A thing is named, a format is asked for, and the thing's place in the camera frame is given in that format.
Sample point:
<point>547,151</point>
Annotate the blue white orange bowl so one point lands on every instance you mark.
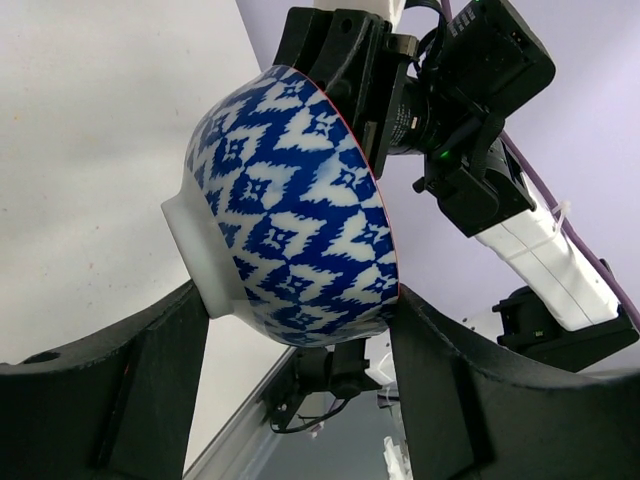
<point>279,220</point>

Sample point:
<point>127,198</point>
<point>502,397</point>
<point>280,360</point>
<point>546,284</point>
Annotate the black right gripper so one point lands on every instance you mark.
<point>356,59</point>

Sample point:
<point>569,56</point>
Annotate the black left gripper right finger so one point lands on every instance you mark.
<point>475,410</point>

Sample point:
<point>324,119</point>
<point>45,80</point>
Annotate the aluminium frame rail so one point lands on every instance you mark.
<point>245,441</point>

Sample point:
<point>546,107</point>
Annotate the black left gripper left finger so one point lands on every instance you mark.
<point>117,404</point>

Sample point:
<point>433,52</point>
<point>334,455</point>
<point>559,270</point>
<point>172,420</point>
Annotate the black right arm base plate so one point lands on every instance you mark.
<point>344,371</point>

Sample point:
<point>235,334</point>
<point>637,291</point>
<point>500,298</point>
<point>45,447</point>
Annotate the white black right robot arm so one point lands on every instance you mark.
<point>446,96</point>

